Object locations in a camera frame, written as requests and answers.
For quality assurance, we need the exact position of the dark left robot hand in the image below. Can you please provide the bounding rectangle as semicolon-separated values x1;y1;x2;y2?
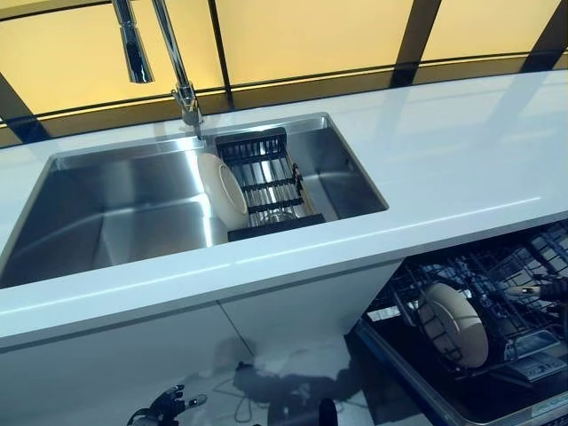
128;384;209;426

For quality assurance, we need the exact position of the dark right robot hand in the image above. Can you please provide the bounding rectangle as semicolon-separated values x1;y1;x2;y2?
505;272;568;312

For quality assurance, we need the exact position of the cream ceramic plate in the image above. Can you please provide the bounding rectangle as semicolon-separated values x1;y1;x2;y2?
417;282;490;369
197;151;248;227

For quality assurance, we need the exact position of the black built-in dishwasher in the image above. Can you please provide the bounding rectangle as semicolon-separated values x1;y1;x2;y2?
345;217;568;426

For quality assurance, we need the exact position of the right robot leg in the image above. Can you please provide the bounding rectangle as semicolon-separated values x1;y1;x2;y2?
318;397;337;426

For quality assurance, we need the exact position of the narrow white cabinet door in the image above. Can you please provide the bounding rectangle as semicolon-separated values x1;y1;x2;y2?
217;259;403;338

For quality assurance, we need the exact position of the stainless steel kitchen sink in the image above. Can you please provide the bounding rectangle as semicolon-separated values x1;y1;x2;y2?
0;113;391;289

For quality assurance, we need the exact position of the black dish drying rack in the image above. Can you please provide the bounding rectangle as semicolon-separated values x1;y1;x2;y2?
215;127;326;243

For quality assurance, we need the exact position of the dark-framed yellow window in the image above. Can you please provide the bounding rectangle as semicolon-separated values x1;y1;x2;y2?
0;0;568;147

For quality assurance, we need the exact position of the chrome pull-down kitchen faucet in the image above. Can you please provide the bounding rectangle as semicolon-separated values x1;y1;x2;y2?
110;0;206;150

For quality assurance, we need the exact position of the wire dishwasher basket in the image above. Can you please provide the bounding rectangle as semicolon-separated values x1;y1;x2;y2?
367;221;568;383

